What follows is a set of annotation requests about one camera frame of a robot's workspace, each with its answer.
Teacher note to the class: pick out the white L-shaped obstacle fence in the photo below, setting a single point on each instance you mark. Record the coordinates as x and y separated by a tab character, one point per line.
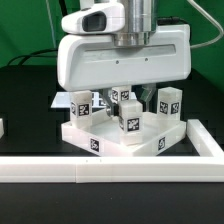
206	166

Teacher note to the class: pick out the white marker sheet with tags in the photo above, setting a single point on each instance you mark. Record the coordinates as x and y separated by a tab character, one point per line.
62	100

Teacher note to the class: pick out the white part at left edge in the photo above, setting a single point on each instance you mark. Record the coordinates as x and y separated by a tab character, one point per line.
1	128

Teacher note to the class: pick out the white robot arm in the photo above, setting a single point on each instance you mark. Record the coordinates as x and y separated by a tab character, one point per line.
113	43

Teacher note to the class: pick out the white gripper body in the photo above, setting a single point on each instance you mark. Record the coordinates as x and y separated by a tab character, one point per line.
115	44

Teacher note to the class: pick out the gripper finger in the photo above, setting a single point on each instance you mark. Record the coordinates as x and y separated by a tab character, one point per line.
107	100
147	94

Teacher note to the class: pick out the white square table top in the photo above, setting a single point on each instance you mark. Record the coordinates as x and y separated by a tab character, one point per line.
105	137

